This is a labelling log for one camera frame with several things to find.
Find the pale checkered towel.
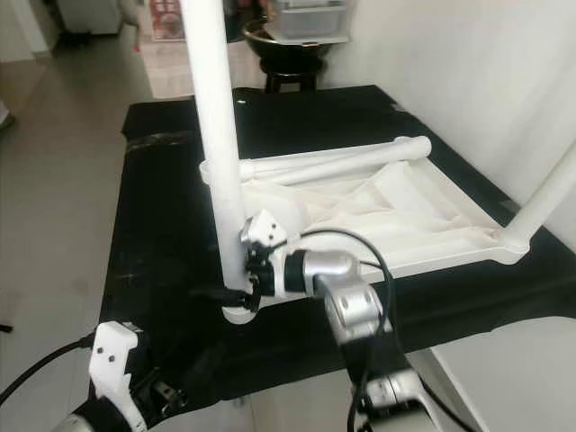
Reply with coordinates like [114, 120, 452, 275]
[144, 38, 266, 100]

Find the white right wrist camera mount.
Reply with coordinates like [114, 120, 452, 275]
[238, 209, 291, 298]

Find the red printed box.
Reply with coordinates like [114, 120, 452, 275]
[148, 0, 185, 41]

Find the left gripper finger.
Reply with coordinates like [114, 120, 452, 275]
[189, 346, 226, 388]

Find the glossy dark tape strip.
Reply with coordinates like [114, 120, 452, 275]
[124, 133, 199, 154]

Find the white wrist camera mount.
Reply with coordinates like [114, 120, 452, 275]
[238, 209, 291, 298]
[90, 321, 147, 424]

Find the grey cabinet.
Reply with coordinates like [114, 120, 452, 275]
[54, 0, 122, 37]

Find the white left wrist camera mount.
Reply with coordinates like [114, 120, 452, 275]
[90, 321, 147, 424]

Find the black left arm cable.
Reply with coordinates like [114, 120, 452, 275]
[0, 333, 95, 406]

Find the clear plastic storage box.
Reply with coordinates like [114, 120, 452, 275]
[265, 0, 356, 43]

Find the white plastic table top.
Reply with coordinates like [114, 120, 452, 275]
[198, 137, 527, 325]

